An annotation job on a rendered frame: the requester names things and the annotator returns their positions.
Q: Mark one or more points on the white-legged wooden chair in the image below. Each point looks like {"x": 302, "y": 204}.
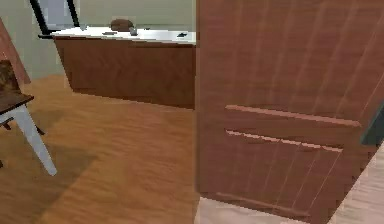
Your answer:
{"x": 20, "y": 113}

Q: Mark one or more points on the small black flat object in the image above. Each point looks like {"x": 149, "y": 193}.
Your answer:
{"x": 182, "y": 34}

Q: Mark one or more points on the black-framed window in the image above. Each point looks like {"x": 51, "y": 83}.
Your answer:
{"x": 55, "y": 15}

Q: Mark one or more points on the dark flat plate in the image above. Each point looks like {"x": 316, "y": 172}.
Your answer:
{"x": 109, "y": 33}

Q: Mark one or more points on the brown wooden room door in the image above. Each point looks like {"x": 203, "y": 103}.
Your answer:
{"x": 273, "y": 83}

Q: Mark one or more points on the small grey cup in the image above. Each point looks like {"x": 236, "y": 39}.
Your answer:
{"x": 133, "y": 31}

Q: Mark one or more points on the brown round bowl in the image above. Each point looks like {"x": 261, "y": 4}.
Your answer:
{"x": 121, "y": 24}

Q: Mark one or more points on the brown cabinet with white top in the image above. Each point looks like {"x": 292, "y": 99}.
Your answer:
{"x": 133, "y": 73}

